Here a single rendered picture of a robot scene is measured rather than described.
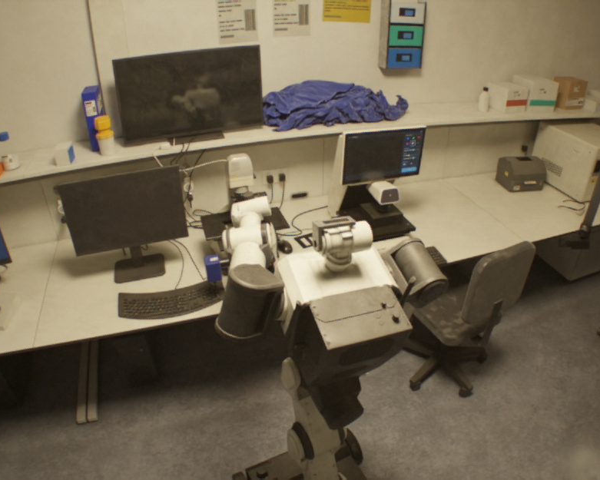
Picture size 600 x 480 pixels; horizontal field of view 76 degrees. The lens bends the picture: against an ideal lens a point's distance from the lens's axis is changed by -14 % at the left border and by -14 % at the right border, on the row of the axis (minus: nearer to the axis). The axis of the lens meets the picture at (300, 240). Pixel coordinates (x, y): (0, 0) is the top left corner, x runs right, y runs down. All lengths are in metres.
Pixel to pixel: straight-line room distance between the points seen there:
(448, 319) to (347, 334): 1.45
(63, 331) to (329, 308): 1.33
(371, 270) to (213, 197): 1.65
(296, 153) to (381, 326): 1.75
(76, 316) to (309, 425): 1.12
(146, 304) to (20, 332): 0.58
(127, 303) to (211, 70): 1.16
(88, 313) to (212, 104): 1.15
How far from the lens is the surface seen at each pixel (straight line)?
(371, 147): 2.11
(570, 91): 3.59
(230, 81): 2.22
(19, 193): 2.58
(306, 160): 2.59
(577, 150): 3.26
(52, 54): 2.46
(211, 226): 2.05
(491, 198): 3.00
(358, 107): 2.39
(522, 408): 2.70
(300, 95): 2.36
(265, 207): 1.42
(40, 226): 2.65
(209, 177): 2.49
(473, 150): 3.23
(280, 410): 2.43
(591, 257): 3.77
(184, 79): 2.19
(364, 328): 0.92
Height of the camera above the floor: 1.98
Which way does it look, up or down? 33 degrees down
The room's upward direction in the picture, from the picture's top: straight up
